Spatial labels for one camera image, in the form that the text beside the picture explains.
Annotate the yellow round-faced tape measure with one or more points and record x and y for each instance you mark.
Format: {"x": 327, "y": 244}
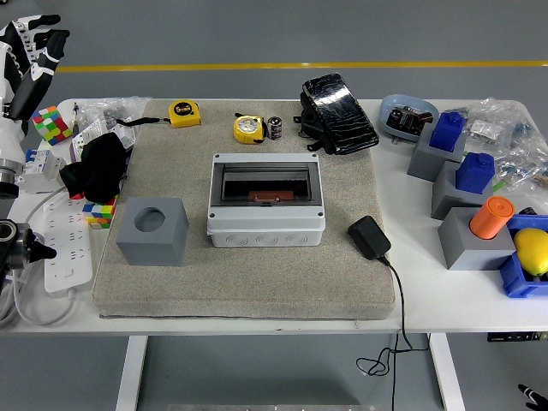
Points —
{"x": 248, "y": 127}

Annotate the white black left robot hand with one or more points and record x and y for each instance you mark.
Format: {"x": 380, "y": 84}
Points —
{"x": 10, "y": 137}

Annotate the grey-brown mat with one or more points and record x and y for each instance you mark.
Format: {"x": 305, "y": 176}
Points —
{"x": 257, "y": 282}

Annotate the orange cylinder battery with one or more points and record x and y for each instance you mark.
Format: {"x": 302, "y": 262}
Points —
{"x": 269, "y": 196}
{"x": 491, "y": 217}

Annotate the white circuit breaker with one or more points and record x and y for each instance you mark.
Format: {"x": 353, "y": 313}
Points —
{"x": 43, "y": 169}

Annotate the clear bag of white parts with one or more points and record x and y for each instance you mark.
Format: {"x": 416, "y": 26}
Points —
{"x": 486, "y": 127}

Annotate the clear bag of small parts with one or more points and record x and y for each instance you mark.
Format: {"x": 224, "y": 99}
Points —
{"x": 524, "y": 162}

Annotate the small dark component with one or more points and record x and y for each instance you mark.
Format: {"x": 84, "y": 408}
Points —
{"x": 528, "y": 211}

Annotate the black power adapter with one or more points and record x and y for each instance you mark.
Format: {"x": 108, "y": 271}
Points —
{"x": 369, "y": 236}

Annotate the black table control panel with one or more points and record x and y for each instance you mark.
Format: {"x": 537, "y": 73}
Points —
{"x": 511, "y": 337}

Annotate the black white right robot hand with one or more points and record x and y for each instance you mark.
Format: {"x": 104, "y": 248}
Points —
{"x": 540, "y": 402}

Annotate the grey cube holder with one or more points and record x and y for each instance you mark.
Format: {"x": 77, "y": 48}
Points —
{"x": 466, "y": 252}
{"x": 445, "y": 201}
{"x": 424, "y": 164}
{"x": 150, "y": 248}

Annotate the blue plastic bin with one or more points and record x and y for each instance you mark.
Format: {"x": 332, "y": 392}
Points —
{"x": 518, "y": 282}

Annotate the black foot pedal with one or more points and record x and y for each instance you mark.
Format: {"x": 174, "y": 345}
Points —
{"x": 340, "y": 113}

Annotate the small white module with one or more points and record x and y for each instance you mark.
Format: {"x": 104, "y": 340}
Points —
{"x": 126, "y": 137}

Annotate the white table leg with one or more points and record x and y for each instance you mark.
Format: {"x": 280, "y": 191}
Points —
{"x": 130, "y": 372}
{"x": 447, "y": 372}

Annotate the small colourful puzzle cube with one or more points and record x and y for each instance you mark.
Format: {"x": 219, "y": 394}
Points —
{"x": 99, "y": 212}

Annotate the dark electronic parts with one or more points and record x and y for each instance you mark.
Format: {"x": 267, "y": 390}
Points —
{"x": 406, "y": 120}

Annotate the white power strip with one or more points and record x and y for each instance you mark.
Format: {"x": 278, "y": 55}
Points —
{"x": 68, "y": 244}

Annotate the large colourful puzzle cube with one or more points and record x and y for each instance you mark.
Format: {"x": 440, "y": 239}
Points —
{"x": 53, "y": 126}

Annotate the yellow square tape measure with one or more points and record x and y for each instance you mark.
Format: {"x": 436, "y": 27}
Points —
{"x": 184, "y": 117}

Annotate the clear bag of metal parts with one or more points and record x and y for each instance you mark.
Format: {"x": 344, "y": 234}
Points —
{"x": 111, "y": 109}

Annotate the black cloth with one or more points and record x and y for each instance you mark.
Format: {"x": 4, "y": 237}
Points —
{"x": 98, "y": 171}

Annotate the yellow lemon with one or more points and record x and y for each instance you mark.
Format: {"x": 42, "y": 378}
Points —
{"x": 531, "y": 250}

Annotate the grey plastic junction box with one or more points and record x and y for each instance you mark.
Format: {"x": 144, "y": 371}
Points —
{"x": 265, "y": 233}

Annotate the small black cylinder cell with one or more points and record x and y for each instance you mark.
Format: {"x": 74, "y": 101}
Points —
{"x": 275, "y": 127}

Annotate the white printed packet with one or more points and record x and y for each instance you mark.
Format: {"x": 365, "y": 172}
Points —
{"x": 87, "y": 135}

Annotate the light blue bowl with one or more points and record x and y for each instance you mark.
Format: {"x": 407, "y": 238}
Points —
{"x": 391, "y": 107}

